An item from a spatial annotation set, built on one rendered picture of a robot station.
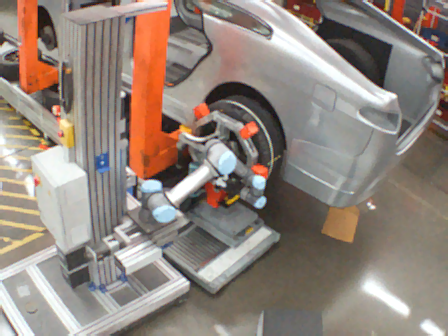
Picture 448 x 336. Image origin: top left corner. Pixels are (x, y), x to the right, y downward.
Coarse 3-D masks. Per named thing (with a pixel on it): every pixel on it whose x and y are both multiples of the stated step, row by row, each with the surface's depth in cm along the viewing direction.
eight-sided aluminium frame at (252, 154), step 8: (216, 112) 321; (200, 120) 328; (208, 120) 323; (216, 120) 318; (224, 120) 313; (232, 120) 315; (192, 128) 336; (200, 128) 339; (232, 128) 311; (240, 128) 310; (240, 136) 310; (248, 144) 314; (192, 152) 346; (200, 152) 350; (248, 152) 312; (256, 152) 313; (248, 160) 313; (256, 160) 316
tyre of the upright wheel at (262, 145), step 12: (240, 96) 334; (216, 108) 325; (228, 108) 318; (240, 108) 317; (252, 108) 321; (264, 108) 325; (240, 120) 315; (252, 120) 313; (264, 120) 319; (264, 132) 315; (276, 132) 323; (264, 144) 313; (276, 144) 323; (264, 156) 315; (276, 156) 325; (276, 168) 334
